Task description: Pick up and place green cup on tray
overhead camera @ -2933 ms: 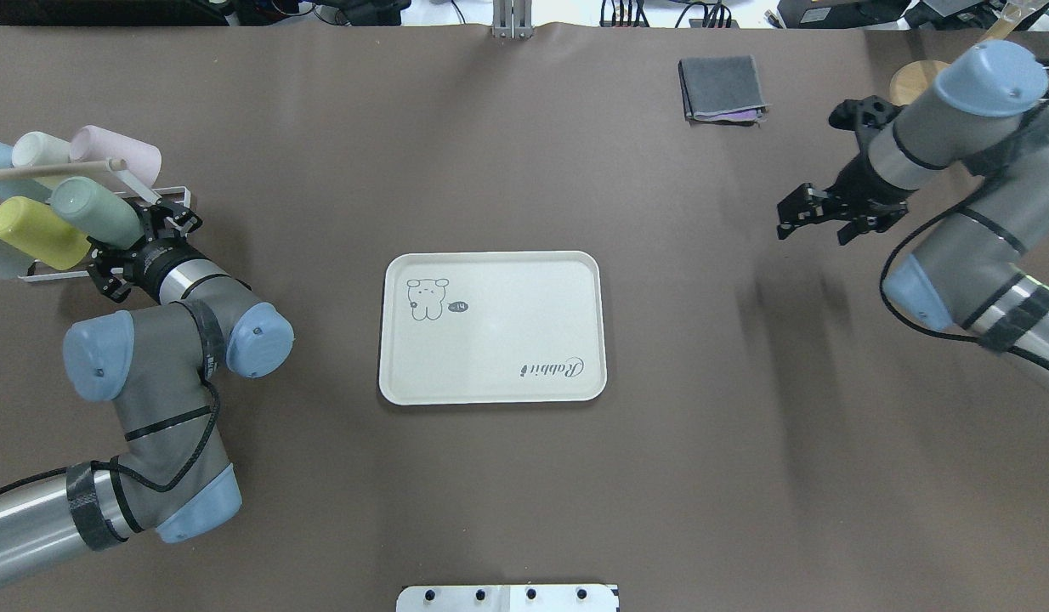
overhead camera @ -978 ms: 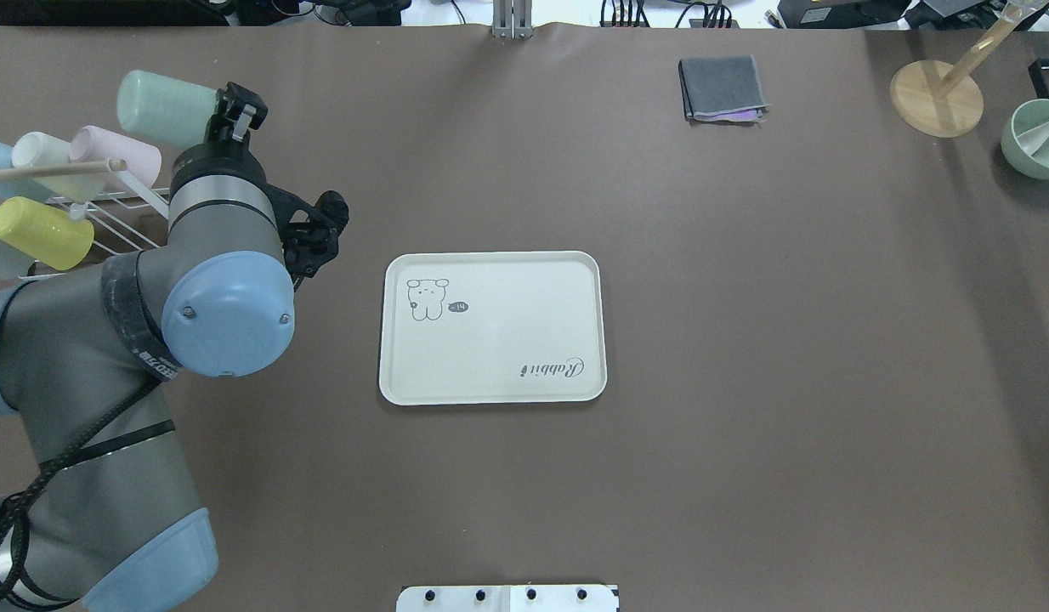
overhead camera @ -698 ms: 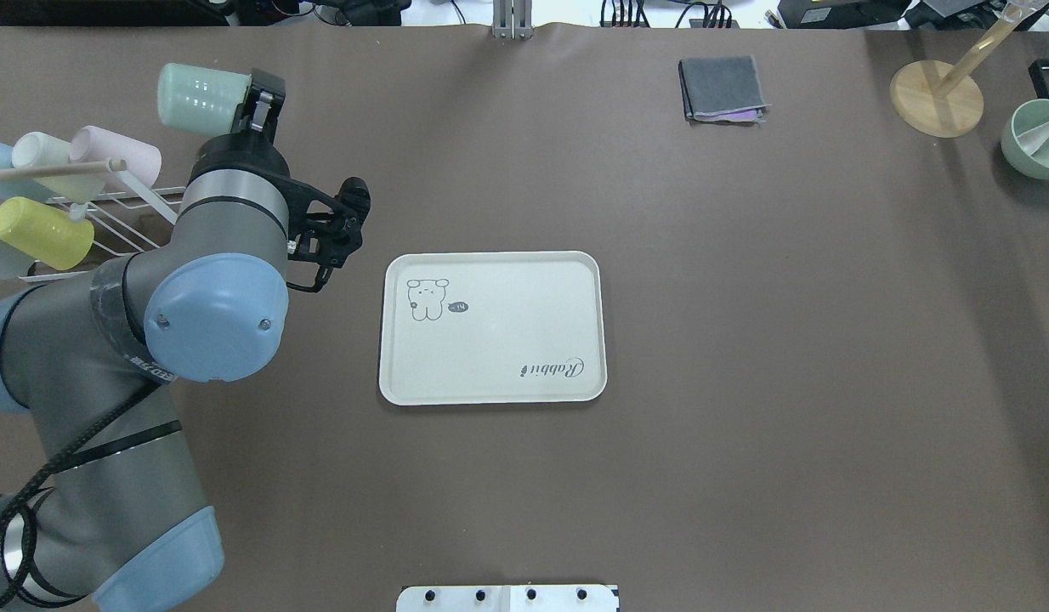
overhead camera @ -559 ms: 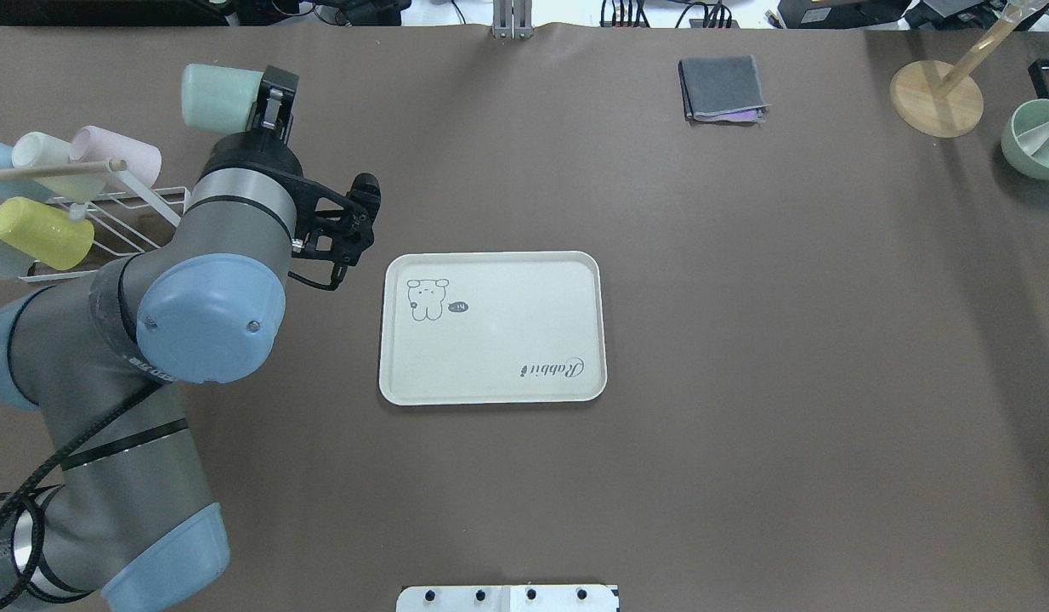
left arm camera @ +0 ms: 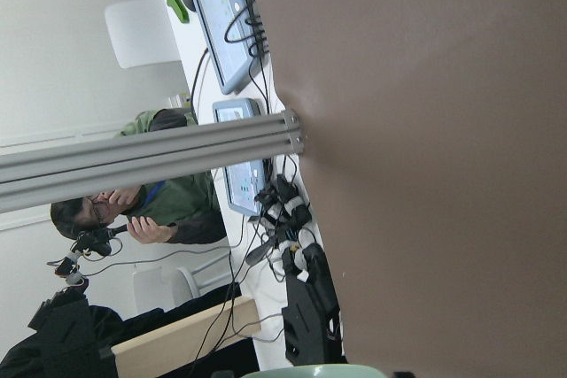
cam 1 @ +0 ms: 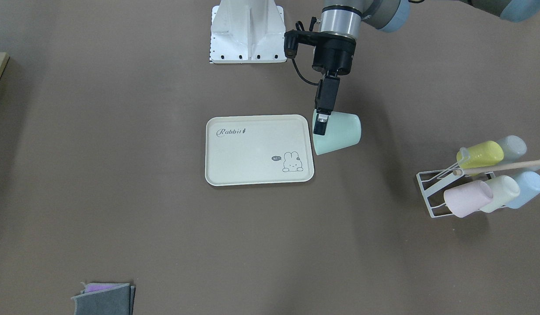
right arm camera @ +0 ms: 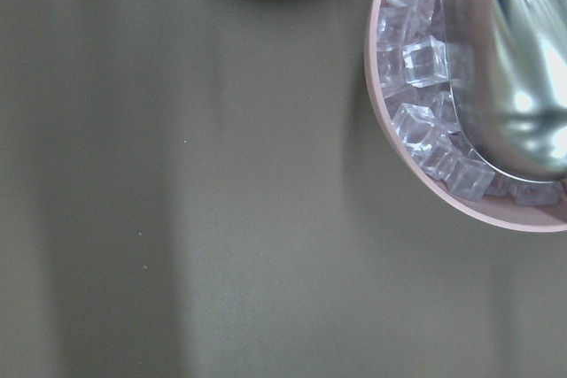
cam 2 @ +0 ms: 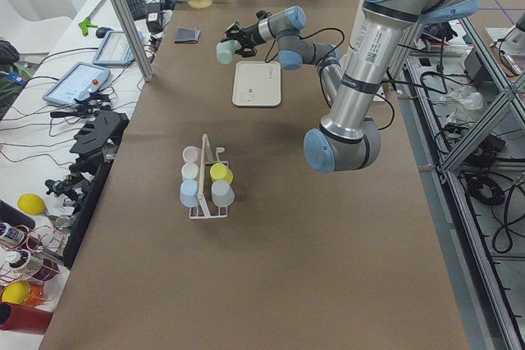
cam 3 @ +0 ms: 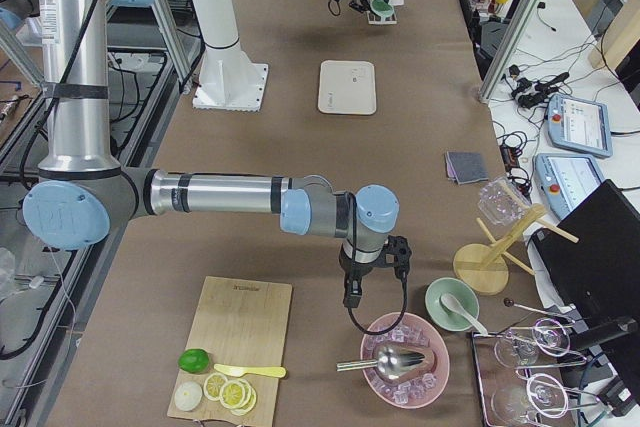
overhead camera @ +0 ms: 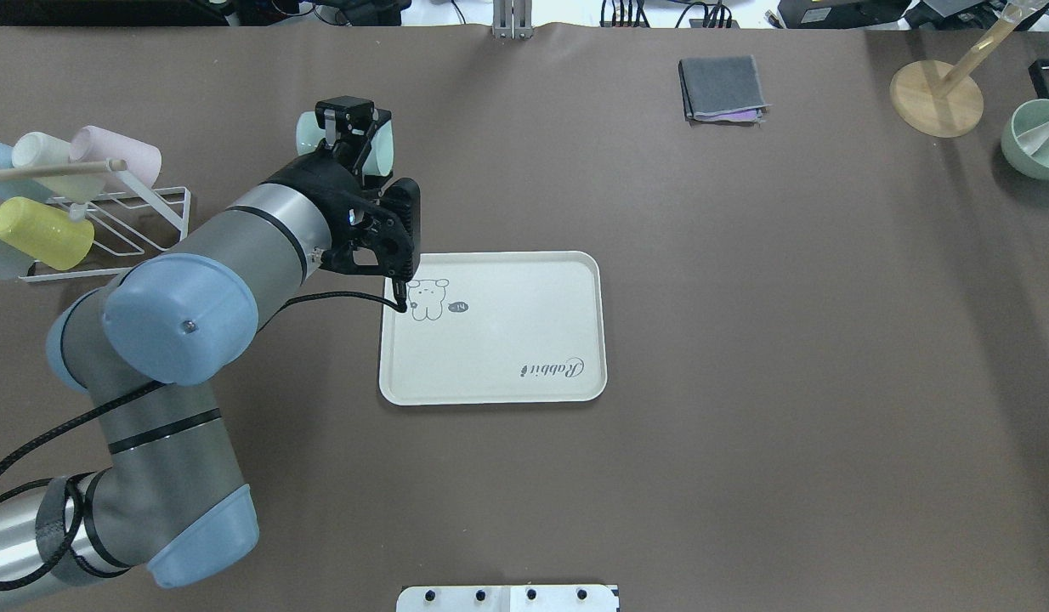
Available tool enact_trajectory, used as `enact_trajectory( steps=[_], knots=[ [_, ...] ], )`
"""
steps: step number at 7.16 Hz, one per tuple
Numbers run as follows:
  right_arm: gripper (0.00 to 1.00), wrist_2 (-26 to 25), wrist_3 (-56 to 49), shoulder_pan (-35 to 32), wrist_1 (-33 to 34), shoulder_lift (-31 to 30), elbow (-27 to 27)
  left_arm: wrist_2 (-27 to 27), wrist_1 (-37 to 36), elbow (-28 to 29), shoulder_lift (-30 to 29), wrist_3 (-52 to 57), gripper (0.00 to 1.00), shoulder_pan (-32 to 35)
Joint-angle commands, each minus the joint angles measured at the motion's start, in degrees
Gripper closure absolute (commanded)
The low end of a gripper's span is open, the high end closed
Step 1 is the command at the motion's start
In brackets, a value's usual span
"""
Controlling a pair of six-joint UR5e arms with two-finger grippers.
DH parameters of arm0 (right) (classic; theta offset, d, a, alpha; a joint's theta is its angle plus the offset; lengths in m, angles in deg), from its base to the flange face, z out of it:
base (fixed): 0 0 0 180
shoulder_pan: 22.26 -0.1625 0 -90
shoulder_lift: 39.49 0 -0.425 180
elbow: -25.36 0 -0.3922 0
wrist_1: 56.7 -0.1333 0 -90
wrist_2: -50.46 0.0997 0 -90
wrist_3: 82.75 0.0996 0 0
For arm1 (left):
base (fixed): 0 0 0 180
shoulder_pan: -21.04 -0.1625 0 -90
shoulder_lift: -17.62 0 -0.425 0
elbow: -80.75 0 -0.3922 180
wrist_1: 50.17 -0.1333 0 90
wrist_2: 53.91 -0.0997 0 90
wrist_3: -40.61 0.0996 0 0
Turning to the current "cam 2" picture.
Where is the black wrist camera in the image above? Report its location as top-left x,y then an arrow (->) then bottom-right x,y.
256,10 -> 272,20

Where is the yellow lemon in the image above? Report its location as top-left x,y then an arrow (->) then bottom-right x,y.
17,193 -> 46,216

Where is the white wire cup rack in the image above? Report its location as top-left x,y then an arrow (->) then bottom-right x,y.
189,133 -> 233,220

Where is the pale grey-blue plastic cup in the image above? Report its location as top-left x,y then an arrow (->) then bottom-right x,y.
211,180 -> 235,207

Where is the cream rabbit tray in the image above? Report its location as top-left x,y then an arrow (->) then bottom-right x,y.
232,61 -> 281,107

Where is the yellow plastic cup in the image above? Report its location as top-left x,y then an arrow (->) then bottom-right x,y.
209,162 -> 234,184

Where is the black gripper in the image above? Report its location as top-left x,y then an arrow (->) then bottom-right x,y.
223,21 -> 267,57

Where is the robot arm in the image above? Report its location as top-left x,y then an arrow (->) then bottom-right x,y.
216,0 -> 481,173

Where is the folded grey cloth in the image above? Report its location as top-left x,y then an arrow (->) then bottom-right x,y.
174,27 -> 201,43

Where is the pink plastic cup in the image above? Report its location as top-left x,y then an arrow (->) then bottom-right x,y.
182,146 -> 202,163

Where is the aluminium frame post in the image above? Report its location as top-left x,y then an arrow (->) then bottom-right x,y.
110,0 -> 153,82

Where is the light blue plastic cup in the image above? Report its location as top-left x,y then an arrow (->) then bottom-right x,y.
180,179 -> 199,208

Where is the black keyboard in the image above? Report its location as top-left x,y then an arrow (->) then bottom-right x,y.
126,0 -> 148,20

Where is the cream plastic cup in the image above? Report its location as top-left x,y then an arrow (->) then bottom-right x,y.
180,162 -> 200,180

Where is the green plastic cup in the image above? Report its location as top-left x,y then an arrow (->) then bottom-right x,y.
216,40 -> 237,65

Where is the teach pendant tablet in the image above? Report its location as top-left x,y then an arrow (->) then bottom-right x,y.
92,30 -> 135,67
42,62 -> 111,107

